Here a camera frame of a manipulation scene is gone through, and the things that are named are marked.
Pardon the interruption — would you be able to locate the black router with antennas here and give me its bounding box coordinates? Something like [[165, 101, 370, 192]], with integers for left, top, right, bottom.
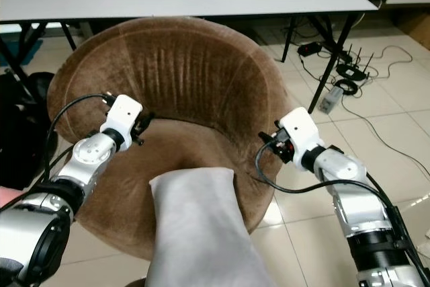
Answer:
[[335, 44, 378, 80]]

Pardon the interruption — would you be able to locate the brown round velvet sofa chair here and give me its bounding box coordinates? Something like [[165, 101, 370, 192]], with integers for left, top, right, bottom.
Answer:
[[46, 15, 294, 261]]

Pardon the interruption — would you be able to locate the black power adapter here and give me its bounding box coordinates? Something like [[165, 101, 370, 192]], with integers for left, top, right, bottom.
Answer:
[[297, 40, 324, 58]]

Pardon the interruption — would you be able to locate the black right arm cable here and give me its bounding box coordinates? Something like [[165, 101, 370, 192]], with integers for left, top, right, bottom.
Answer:
[[255, 142, 394, 197]]

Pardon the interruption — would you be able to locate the black bag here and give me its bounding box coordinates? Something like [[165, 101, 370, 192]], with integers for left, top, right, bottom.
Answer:
[[0, 71, 52, 191]]

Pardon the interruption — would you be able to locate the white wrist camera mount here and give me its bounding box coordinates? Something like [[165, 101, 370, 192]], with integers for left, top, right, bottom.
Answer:
[[278, 106, 327, 168], [103, 93, 144, 142]]

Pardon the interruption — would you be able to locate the grey power strip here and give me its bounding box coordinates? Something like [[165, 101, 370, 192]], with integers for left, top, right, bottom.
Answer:
[[320, 86, 347, 115]]

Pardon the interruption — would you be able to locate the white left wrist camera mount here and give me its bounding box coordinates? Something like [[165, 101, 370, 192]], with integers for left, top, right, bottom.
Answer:
[[103, 93, 144, 142]]

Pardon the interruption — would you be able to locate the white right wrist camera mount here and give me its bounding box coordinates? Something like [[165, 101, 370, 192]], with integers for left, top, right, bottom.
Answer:
[[278, 106, 327, 168]]

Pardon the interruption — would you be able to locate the pink pillow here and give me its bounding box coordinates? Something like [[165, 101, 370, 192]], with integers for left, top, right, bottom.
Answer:
[[0, 186, 23, 210]]

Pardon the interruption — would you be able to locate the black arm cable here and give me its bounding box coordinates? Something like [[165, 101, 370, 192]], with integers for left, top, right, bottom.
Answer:
[[46, 93, 114, 173], [255, 142, 394, 197]]

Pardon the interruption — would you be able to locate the grey pillow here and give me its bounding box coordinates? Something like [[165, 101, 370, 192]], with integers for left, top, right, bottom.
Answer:
[[148, 167, 284, 287]]

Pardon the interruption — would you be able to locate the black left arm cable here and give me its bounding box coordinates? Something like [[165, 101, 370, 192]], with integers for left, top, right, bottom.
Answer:
[[46, 93, 114, 173]]

